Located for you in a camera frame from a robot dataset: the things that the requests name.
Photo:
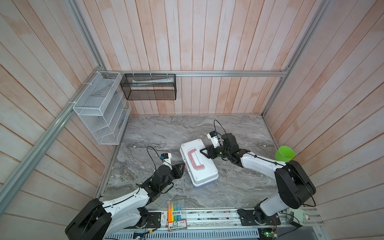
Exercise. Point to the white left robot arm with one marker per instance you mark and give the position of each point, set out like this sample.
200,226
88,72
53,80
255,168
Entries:
98,219

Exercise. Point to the green plastic goblet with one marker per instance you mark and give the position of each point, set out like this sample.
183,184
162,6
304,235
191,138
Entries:
284,154

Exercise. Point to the highlighter marker pack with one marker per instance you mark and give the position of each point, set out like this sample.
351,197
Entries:
177,219

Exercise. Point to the right aluminium frame post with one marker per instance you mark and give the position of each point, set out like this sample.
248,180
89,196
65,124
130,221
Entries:
304,36

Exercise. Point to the white wire mesh shelf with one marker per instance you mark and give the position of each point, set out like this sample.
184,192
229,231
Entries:
103,109

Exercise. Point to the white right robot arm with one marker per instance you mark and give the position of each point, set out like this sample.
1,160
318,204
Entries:
294,185

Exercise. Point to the blue toolbox base tray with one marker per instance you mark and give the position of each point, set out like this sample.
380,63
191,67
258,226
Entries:
203,184

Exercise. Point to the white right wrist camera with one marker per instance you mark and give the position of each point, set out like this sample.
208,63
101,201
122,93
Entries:
214,137

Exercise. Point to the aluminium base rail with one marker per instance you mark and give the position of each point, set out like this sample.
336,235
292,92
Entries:
219,224

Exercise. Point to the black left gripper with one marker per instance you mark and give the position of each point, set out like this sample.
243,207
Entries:
176,168

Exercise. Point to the white box on rail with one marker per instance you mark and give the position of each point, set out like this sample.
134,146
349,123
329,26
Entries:
296,217

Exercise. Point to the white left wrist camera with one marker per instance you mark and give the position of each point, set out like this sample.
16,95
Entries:
166,158

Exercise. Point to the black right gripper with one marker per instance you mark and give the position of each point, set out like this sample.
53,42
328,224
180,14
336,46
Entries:
210,151

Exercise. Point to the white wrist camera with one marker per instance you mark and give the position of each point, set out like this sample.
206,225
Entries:
214,137
166,158

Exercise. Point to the horizontal aluminium wall rail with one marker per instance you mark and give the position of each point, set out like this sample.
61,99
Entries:
227,73

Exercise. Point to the white toolbox lid pink handle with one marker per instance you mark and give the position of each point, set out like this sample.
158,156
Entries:
199,168

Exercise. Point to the black wire mesh basket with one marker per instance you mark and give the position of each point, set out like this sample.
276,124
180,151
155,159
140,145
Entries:
149,87

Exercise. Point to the left aluminium frame rail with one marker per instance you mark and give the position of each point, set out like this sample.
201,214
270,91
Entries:
22,172

